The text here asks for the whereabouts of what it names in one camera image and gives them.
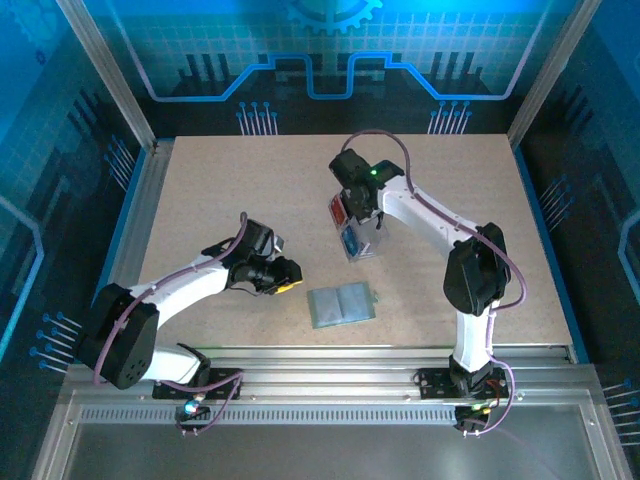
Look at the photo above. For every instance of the clear acrylic card organizer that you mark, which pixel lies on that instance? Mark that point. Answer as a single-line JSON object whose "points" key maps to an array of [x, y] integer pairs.
{"points": [[372, 247]]}

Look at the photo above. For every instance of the green card holder wallet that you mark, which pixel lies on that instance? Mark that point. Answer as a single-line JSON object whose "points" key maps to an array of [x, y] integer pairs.
{"points": [[345, 305]]}

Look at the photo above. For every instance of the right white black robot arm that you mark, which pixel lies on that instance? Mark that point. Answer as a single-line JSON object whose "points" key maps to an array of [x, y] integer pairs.
{"points": [[475, 280]]}

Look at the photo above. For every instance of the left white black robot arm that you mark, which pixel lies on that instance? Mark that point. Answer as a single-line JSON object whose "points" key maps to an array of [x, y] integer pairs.
{"points": [[190, 285]]}

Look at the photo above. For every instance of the red credit card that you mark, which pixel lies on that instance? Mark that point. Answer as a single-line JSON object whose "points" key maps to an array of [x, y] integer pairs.
{"points": [[338, 210]]}

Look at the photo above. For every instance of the blue card pack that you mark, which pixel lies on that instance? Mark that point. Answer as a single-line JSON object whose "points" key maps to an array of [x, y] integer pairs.
{"points": [[350, 242]]}

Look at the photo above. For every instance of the aluminium table edge extrusion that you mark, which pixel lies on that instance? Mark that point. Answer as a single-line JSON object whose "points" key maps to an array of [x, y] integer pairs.
{"points": [[147, 200]]}

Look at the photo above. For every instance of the blue table edge strip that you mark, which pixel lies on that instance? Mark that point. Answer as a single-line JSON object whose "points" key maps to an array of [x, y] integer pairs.
{"points": [[125, 215], [536, 210]]}

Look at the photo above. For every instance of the small LED connector board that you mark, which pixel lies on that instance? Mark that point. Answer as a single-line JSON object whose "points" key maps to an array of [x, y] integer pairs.
{"points": [[475, 412], [192, 411]]}

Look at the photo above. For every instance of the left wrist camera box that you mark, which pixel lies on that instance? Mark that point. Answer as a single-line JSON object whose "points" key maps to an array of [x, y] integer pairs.
{"points": [[278, 244]]}

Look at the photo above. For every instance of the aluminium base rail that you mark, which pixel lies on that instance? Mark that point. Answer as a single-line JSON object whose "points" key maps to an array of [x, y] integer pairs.
{"points": [[325, 375]]}

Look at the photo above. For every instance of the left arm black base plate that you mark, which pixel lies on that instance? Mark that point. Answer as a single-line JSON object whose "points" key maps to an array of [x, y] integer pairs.
{"points": [[162, 394]]}

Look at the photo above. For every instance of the grey metal frame panel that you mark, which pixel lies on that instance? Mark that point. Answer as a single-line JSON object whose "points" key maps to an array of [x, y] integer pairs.
{"points": [[325, 450]]}

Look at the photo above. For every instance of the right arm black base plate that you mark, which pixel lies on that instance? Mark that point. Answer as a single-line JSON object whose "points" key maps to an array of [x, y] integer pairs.
{"points": [[435, 385]]}

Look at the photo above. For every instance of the aluminium frame post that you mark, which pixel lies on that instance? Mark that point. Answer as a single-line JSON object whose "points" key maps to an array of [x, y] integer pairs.
{"points": [[550, 75], [107, 75]]}

